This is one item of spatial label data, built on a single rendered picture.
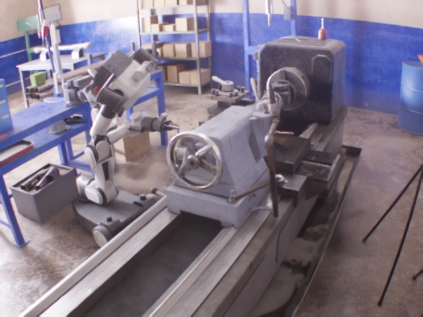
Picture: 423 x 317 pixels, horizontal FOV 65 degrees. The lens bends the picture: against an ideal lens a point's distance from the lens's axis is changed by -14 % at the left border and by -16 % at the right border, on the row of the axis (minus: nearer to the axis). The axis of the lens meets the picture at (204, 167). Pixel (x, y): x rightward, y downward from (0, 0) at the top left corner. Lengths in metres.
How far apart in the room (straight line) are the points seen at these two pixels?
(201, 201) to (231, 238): 0.18
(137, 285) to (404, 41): 4.95
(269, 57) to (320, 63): 0.36
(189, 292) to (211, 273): 0.11
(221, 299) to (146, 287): 0.33
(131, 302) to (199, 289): 0.27
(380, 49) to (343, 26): 0.64
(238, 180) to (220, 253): 0.29
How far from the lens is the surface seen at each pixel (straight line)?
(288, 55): 2.43
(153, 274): 1.44
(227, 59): 6.34
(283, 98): 2.03
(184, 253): 1.52
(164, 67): 6.60
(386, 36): 5.61
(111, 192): 2.88
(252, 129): 1.58
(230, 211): 1.40
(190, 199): 1.46
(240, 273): 1.25
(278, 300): 1.75
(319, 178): 1.72
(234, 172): 1.42
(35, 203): 3.21
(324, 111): 2.45
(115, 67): 2.23
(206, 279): 1.23
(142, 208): 2.84
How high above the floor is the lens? 1.67
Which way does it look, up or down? 26 degrees down
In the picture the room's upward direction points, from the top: 3 degrees counter-clockwise
